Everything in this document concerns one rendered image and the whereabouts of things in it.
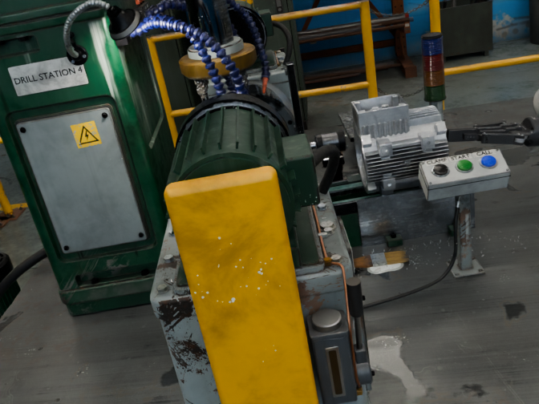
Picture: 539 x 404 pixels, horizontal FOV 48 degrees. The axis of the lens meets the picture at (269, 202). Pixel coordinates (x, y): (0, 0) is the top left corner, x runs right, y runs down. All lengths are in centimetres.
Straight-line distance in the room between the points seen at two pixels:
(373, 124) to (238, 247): 82
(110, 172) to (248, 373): 68
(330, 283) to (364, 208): 70
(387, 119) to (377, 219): 25
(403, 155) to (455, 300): 37
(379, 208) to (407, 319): 33
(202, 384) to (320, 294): 23
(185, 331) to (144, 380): 44
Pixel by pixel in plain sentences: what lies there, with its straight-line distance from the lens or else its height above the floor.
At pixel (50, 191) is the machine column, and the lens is 141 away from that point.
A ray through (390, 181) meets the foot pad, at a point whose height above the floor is 98.
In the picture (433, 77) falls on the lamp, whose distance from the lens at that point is 182.
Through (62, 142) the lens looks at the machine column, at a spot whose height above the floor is 124.
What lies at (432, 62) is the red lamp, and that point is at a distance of 181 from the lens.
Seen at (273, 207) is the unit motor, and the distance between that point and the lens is 68.
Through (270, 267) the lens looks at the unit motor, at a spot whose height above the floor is 123.
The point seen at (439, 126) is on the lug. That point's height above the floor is 108.
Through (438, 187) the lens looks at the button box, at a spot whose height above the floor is 104.
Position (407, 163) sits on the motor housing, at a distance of 147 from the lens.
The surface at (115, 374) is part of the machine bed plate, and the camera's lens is 135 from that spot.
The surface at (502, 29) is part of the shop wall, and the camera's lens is 680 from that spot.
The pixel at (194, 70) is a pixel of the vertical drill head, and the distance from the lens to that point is 138.
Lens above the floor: 161
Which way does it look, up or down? 25 degrees down
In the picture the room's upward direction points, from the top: 11 degrees counter-clockwise
